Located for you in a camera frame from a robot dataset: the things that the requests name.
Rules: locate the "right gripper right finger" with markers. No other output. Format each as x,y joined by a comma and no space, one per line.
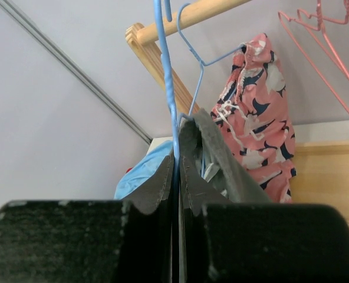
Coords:
250,242

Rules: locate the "pink shark-print shorts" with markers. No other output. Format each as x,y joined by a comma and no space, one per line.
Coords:
252,115

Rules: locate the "light blue shorts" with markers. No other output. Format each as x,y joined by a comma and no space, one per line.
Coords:
144,169

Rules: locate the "wooden clothes rack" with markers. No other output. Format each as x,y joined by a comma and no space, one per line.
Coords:
321,124

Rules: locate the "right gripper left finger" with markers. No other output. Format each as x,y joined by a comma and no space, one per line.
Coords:
126,240

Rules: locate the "grey shorts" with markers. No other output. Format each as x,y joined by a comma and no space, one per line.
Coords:
201,141

